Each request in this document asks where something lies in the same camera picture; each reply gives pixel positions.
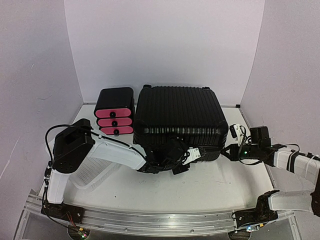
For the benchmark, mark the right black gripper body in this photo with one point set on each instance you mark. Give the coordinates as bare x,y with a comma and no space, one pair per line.
235,157

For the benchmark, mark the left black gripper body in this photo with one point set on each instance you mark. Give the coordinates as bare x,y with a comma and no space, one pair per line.
171,165

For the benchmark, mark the black ribbed hard-shell suitcase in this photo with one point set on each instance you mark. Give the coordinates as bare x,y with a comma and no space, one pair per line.
192,114

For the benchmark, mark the black pink three-drawer organizer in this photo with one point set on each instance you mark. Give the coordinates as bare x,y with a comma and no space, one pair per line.
115,110

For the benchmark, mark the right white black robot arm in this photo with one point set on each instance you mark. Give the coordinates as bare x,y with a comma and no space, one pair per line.
259,149

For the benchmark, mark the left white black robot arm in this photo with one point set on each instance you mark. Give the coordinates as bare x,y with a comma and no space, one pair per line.
132,156

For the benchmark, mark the white perforated plastic basket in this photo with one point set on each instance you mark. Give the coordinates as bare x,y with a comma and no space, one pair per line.
95,172

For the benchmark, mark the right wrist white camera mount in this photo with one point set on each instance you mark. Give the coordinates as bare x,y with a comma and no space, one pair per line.
238,133

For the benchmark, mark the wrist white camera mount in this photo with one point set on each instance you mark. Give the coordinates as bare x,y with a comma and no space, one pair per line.
191,155
238,133

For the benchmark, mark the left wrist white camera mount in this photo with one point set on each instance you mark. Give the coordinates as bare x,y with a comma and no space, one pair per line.
191,155

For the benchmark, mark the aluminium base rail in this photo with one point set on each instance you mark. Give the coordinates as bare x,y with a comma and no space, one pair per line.
94,223

